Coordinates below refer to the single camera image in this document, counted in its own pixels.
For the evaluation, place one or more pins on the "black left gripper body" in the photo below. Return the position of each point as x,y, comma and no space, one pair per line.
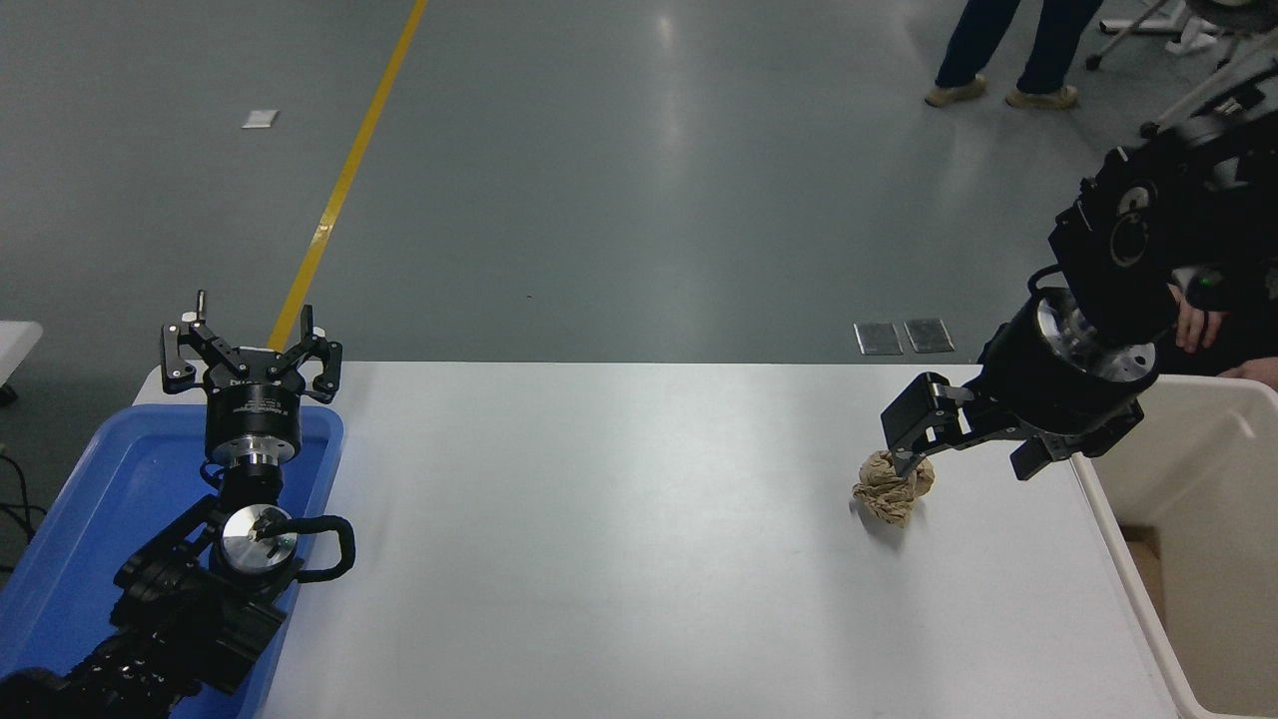
255,419

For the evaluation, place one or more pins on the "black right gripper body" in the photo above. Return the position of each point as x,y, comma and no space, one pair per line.
1048,394

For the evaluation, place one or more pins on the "black handheld controller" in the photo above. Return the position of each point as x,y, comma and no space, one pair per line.
1206,288

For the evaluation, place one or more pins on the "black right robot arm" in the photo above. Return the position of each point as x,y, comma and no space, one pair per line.
1128,240

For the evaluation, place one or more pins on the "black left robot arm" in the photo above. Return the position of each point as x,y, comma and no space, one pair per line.
180,609

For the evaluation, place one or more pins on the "metal floor plate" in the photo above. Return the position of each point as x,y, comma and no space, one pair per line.
929,335
879,337

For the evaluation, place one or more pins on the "person's hand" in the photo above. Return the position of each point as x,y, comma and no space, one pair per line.
1258,371
1198,328

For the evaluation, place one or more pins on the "crumpled tan paper ball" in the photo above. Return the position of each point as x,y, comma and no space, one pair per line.
889,499

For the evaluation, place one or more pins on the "blue plastic tray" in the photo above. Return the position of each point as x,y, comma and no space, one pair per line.
120,479

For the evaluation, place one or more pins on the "large pale bin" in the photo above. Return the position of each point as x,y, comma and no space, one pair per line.
1208,559

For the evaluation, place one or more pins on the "white side table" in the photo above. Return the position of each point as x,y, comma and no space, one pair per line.
15,345

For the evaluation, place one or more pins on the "person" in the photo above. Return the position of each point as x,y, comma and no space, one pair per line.
973,40
1253,335

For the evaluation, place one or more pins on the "white floor tag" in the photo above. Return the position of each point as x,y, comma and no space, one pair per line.
261,118

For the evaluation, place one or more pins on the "white wheeled chair frame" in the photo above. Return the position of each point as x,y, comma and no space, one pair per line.
1190,42

